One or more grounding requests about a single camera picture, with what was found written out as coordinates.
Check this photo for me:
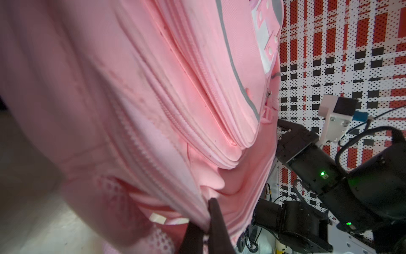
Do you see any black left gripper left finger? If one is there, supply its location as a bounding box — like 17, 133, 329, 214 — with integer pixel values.
178, 222, 205, 254

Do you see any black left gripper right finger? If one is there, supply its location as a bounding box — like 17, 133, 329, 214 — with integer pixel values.
208, 198, 235, 254

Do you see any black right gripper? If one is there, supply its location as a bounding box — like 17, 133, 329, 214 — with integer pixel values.
276, 119, 344, 194

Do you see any pink school backpack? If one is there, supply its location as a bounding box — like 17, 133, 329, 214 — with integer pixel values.
1, 1, 284, 254

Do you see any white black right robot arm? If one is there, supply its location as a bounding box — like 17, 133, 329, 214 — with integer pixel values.
252, 120, 406, 254

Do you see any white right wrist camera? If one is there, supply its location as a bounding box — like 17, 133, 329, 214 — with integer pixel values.
316, 95, 358, 147

